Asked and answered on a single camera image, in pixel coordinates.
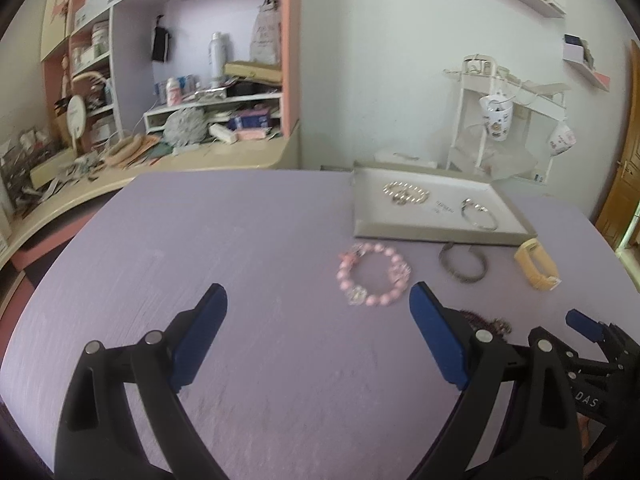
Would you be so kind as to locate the person's right hand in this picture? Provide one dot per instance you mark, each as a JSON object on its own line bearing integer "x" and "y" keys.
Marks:
{"x": 590, "y": 435}

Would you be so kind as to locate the wooden rings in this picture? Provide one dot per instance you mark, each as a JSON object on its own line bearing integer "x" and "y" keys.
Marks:
{"x": 122, "y": 152}

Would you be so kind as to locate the purple tablecloth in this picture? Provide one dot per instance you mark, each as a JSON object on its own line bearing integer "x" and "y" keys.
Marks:
{"x": 250, "y": 240}

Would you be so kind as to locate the pink and white shelf unit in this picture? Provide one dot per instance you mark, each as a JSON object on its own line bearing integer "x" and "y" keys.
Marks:
{"x": 287, "y": 60}

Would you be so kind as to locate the wooden door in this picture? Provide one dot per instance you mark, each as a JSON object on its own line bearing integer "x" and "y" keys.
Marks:
{"x": 625, "y": 175}

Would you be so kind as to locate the round white mirror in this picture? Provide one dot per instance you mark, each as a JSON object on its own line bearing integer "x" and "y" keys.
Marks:
{"x": 76, "y": 117}

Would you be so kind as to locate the cream curved desk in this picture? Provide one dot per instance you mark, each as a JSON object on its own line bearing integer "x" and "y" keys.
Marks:
{"x": 240, "y": 160}

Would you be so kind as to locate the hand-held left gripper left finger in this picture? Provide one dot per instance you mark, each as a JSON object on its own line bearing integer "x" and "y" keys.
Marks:
{"x": 200, "y": 340}

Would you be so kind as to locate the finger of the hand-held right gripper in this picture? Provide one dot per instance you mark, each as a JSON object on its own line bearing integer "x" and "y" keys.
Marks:
{"x": 585, "y": 324}
{"x": 587, "y": 366}

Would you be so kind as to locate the white spray bottle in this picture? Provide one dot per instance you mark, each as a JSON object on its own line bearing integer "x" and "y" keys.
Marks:
{"x": 216, "y": 60}

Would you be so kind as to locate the clear cosmetic organizer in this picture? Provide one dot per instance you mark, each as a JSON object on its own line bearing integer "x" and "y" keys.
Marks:
{"x": 30, "y": 155}

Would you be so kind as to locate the cartoon print cabinet panel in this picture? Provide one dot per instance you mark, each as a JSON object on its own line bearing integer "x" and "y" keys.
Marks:
{"x": 55, "y": 15}

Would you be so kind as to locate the white utility cart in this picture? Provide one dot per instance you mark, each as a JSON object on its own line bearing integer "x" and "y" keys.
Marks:
{"x": 472, "y": 67}

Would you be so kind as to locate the small black hanging bag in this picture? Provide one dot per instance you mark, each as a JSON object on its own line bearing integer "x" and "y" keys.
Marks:
{"x": 160, "y": 42}

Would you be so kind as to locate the short white wall shelf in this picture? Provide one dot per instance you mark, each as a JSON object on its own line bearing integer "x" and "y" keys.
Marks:
{"x": 592, "y": 77}

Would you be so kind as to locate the grey shallow tray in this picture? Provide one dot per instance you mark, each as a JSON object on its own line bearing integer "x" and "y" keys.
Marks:
{"x": 440, "y": 212}

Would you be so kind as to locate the printed white cup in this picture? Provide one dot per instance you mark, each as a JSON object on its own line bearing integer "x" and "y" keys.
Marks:
{"x": 495, "y": 117}
{"x": 561, "y": 141}

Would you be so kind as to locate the thin silver bangle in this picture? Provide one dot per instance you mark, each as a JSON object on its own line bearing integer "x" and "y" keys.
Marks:
{"x": 467, "y": 202}

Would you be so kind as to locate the blue box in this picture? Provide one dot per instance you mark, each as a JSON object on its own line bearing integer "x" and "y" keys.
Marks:
{"x": 247, "y": 121}

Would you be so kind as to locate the grey fluffy ball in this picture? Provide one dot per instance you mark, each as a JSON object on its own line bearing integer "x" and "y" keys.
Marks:
{"x": 185, "y": 127}

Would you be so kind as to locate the yellow wristwatch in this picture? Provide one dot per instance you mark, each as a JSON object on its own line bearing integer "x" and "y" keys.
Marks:
{"x": 522, "y": 255}

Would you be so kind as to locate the pink box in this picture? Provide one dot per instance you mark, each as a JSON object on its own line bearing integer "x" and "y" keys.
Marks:
{"x": 250, "y": 135}

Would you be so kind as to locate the white desk organizer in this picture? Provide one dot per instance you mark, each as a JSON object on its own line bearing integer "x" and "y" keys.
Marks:
{"x": 155, "y": 119}

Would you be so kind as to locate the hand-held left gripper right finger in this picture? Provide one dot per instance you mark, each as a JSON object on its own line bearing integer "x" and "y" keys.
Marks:
{"x": 440, "y": 345}

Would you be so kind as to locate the printed white bag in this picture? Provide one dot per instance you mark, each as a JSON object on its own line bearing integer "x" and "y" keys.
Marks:
{"x": 265, "y": 30}

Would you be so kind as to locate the pink capped bottle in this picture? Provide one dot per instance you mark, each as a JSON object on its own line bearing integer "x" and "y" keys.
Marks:
{"x": 173, "y": 94}

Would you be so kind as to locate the flat beige box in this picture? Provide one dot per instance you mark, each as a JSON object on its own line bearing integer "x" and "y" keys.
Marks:
{"x": 255, "y": 71}

